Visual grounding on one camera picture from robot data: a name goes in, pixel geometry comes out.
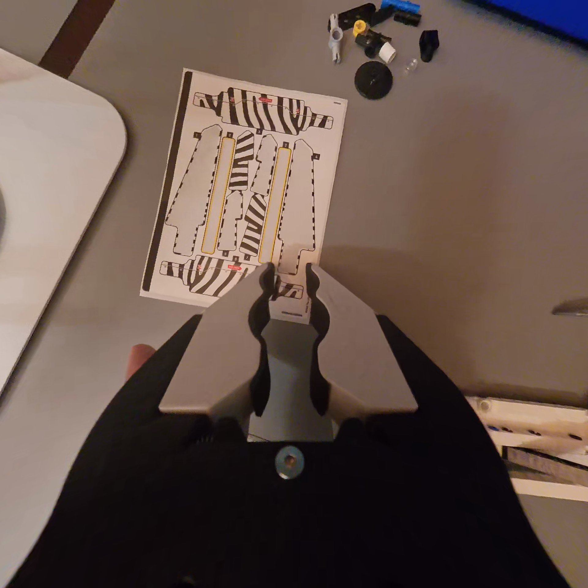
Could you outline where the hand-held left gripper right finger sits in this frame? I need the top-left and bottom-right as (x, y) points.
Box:
(304, 263), (419, 420)

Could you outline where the blue storage bin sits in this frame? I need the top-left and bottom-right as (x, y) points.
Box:
(464, 0), (588, 47)

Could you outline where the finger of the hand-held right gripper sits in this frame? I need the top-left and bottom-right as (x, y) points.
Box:
(552, 298), (588, 318)

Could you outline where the zebra sticker sheet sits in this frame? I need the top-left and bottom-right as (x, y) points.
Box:
(140, 68), (348, 324)

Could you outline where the white toy beam assembly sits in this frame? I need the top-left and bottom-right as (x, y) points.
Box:
(464, 395), (588, 501)

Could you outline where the silver monitor stand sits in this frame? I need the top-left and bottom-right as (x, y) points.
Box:
(0, 47), (128, 396)

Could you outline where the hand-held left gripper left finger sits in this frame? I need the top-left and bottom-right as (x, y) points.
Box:
(158, 263), (276, 419)

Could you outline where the pile of small toy bricks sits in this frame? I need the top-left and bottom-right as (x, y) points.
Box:
(327, 0), (440, 100)

